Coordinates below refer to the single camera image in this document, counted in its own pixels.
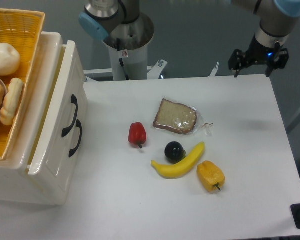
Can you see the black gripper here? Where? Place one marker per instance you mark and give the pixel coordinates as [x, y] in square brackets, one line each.
[257, 54]

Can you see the dark purple eggplant ball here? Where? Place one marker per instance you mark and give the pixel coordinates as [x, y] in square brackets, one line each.
[174, 152]

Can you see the yellow bell pepper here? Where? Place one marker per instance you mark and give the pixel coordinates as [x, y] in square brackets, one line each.
[211, 176]

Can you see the yellow banana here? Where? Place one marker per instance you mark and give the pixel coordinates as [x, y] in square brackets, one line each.
[183, 167]

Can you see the red bell pepper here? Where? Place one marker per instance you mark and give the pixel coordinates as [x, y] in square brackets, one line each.
[137, 134]

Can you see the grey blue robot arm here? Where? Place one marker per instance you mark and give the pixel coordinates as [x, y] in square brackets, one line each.
[277, 17]

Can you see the white drawer cabinet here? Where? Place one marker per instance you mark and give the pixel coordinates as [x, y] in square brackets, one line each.
[15, 183]

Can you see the bread slice in plastic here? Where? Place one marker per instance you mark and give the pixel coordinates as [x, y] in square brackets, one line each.
[178, 118]

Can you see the yellow wicker basket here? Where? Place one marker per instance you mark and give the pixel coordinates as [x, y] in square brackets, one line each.
[20, 31]

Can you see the white round bun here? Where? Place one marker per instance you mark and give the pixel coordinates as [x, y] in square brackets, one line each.
[10, 59]

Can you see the beige braided bread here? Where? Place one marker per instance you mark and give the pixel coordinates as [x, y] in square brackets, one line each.
[11, 101]

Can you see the white table bracket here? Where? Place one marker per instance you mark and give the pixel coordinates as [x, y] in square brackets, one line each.
[215, 70]

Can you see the white bracket with bolt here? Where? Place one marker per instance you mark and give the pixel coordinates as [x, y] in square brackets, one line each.
[156, 72]

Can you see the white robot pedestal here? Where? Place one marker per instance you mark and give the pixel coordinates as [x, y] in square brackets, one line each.
[128, 49]

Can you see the black lower drawer handle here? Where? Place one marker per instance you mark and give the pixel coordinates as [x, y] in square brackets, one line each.
[77, 139]

